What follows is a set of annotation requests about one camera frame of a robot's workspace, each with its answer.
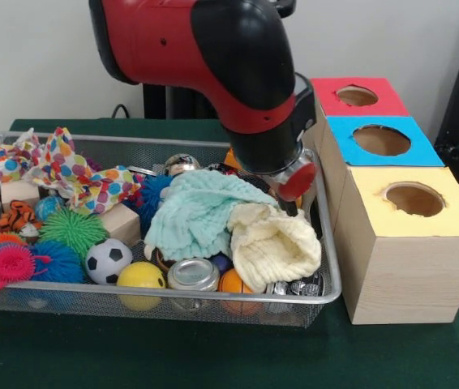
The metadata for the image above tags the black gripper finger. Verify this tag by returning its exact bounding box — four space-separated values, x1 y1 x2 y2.
282 199 300 219

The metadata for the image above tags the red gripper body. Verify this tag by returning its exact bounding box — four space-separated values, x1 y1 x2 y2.
268 151 319 203

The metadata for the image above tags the cream yellow cloth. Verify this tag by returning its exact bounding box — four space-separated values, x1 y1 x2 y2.
227 203 324 293

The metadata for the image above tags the mint green cloth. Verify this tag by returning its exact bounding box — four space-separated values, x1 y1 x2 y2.
144 169 280 263

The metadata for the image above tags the wooden box with three holes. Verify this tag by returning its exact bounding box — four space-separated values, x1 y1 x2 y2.
303 76 459 326

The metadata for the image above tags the clear mesh bin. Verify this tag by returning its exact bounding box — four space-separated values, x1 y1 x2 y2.
0 131 343 327

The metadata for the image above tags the small orange basketball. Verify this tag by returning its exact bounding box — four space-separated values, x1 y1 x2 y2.
217 268 264 315

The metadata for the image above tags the silver can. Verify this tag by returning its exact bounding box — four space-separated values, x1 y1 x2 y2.
167 258 221 293

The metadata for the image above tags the yellow ball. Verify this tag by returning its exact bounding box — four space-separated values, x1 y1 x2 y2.
116 261 167 313

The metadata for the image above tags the small soccer ball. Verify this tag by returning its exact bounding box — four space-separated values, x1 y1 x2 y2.
84 237 134 285

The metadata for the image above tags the green spiky ball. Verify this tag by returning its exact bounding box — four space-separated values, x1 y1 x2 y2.
39 209 109 261

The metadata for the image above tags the polka dot cloth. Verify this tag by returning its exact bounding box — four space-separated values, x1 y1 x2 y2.
0 126 144 216

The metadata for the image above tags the blue spiky ball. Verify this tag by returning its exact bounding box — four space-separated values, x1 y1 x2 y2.
31 239 85 284

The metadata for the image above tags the pink spiky ball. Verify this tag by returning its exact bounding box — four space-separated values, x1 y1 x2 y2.
0 243 52 292

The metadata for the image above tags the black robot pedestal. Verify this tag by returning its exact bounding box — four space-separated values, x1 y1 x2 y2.
143 0 297 122

